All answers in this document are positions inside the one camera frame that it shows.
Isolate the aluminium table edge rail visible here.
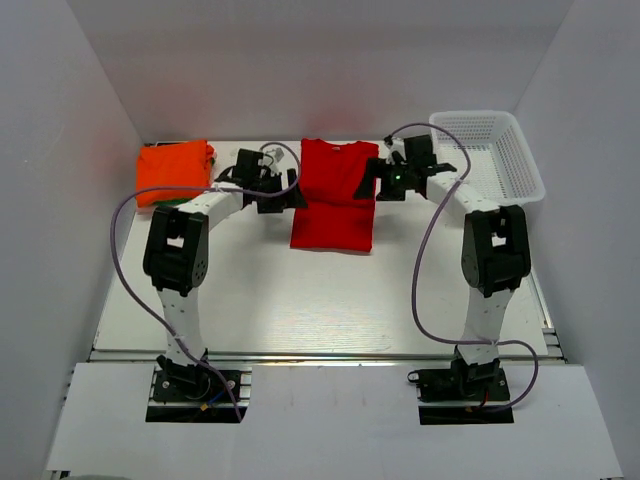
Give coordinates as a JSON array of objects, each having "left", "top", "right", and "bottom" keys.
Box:
[{"left": 89, "top": 350, "right": 566, "bottom": 365}]

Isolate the orange folded t shirt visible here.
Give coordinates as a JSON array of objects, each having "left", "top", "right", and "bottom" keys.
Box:
[{"left": 136, "top": 139, "right": 216, "bottom": 190}]

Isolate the white plastic mesh basket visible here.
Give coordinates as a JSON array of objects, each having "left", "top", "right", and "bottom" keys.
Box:
[{"left": 429, "top": 110, "right": 546, "bottom": 205}]

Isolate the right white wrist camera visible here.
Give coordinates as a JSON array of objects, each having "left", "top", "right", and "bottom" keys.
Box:
[{"left": 383, "top": 135, "right": 406, "bottom": 158}]

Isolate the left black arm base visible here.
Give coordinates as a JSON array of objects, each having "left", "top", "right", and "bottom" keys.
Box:
[{"left": 145, "top": 355, "right": 250, "bottom": 424}]

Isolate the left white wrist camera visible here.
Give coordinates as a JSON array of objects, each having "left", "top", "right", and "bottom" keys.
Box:
[{"left": 261, "top": 146, "right": 284, "bottom": 163}]

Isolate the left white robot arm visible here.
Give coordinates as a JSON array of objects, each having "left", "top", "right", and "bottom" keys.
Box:
[{"left": 143, "top": 142, "right": 307, "bottom": 399}]

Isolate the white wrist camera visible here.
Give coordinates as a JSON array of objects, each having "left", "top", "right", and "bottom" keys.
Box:
[
  {"left": 261, "top": 146, "right": 284, "bottom": 163},
  {"left": 383, "top": 135, "right": 406, "bottom": 158}
]

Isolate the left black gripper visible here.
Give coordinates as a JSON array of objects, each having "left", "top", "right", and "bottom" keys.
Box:
[{"left": 253, "top": 169, "right": 309, "bottom": 214}]

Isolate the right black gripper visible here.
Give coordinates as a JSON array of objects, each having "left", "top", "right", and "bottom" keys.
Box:
[{"left": 352, "top": 157, "right": 414, "bottom": 202}]

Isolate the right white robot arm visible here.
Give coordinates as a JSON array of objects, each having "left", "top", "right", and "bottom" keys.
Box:
[{"left": 353, "top": 134, "right": 531, "bottom": 399}]

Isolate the red t shirt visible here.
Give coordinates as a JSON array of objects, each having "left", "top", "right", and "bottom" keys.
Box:
[{"left": 290, "top": 138, "right": 379, "bottom": 254}]

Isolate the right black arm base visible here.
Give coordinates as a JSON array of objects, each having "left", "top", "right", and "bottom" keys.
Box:
[{"left": 407, "top": 354, "right": 514, "bottom": 426}]

